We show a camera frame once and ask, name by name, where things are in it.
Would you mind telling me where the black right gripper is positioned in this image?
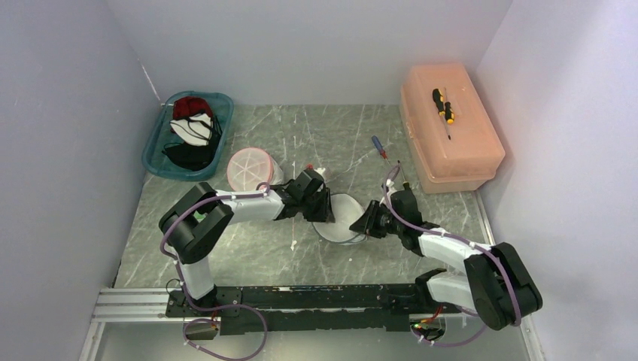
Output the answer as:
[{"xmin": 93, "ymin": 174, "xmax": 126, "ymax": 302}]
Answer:
[{"xmin": 350, "ymin": 199, "xmax": 404, "ymax": 238}]

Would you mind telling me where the white mesh blue zip laundry bag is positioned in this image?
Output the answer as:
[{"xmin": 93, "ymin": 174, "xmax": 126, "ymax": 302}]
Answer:
[{"xmin": 312, "ymin": 193, "xmax": 366, "ymax": 245}]

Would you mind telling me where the pink zip mesh laundry bag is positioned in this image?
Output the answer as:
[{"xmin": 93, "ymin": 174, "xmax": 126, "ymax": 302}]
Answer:
[{"xmin": 226, "ymin": 147, "xmax": 284, "ymax": 191}]

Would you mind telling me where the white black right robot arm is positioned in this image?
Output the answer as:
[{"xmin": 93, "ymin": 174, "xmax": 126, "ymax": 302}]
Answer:
[{"xmin": 349, "ymin": 190, "xmax": 543, "ymax": 330}]

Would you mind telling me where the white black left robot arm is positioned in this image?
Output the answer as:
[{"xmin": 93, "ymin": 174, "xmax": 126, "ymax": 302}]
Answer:
[{"xmin": 158, "ymin": 168, "xmax": 335, "ymax": 316}]

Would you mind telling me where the black yellow screwdriver on table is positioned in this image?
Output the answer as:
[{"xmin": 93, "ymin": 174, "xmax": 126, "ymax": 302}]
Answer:
[{"xmin": 397, "ymin": 160, "xmax": 411, "ymax": 190}]

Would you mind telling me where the orange translucent plastic storage box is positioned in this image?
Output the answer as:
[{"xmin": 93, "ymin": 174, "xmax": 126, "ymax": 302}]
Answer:
[{"xmin": 400, "ymin": 63, "xmax": 506, "ymax": 194}]

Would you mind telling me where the black yellow screwdriver on box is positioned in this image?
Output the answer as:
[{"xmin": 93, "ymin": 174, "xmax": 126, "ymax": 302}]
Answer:
[{"xmin": 432, "ymin": 88, "xmax": 454, "ymax": 140}]

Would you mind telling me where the red cloth garment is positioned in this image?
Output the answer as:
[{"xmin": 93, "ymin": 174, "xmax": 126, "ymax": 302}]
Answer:
[{"xmin": 172, "ymin": 96, "xmax": 214, "ymax": 120}]

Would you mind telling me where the teal plastic tray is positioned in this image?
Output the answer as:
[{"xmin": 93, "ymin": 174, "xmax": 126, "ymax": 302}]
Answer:
[{"xmin": 141, "ymin": 91, "xmax": 234, "ymax": 181}]

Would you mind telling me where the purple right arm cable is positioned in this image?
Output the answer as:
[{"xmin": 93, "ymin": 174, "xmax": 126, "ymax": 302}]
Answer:
[{"xmin": 381, "ymin": 164, "xmax": 524, "ymax": 349}]

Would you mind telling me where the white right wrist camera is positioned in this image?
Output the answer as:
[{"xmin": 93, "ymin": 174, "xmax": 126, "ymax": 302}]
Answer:
[{"xmin": 380, "ymin": 180, "xmax": 396, "ymax": 204}]

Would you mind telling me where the blue red handle screwdriver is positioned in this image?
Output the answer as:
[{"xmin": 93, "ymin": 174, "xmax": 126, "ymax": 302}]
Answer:
[{"xmin": 371, "ymin": 135, "xmax": 392, "ymax": 167}]

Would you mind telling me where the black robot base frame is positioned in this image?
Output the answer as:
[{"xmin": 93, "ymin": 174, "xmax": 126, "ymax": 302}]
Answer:
[{"xmin": 165, "ymin": 283, "xmax": 460, "ymax": 335}]

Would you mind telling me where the aluminium extrusion rail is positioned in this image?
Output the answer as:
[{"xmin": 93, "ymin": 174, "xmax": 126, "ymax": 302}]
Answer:
[{"xmin": 79, "ymin": 288, "xmax": 169, "ymax": 360}]

